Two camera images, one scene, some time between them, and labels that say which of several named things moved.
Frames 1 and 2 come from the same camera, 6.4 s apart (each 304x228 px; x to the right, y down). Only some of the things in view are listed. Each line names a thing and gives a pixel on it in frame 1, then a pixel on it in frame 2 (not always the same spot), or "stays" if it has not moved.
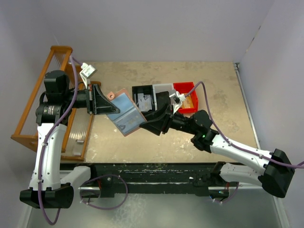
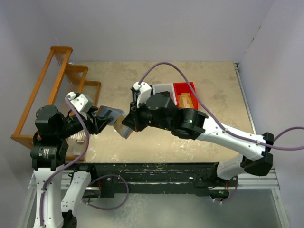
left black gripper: (90, 99) to (95, 122)
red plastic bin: (185, 88) stays
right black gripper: (167, 122) to (134, 119)
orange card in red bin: (187, 103) stays
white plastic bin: (159, 88) stays
